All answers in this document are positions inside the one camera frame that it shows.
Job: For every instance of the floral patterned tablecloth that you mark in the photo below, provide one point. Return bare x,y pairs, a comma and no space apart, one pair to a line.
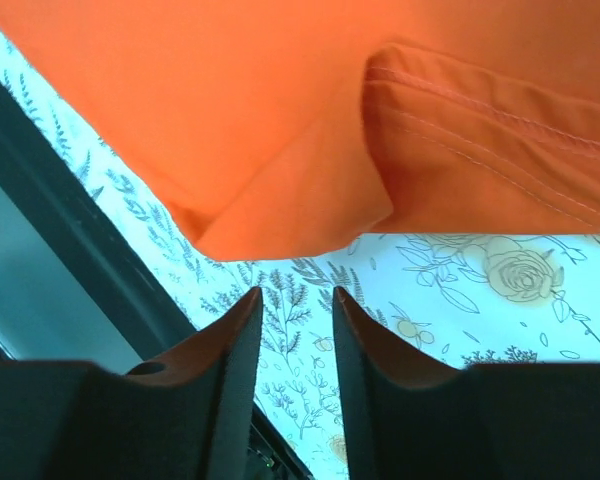
462,299

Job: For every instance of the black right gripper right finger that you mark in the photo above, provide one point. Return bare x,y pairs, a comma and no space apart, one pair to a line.
409,416

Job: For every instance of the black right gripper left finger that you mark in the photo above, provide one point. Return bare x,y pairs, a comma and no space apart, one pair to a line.
184,414

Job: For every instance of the aluminium frame rail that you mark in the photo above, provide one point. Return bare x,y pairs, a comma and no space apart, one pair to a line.
44,312

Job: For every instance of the orange t-shirt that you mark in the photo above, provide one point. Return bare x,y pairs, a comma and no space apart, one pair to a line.
281,129

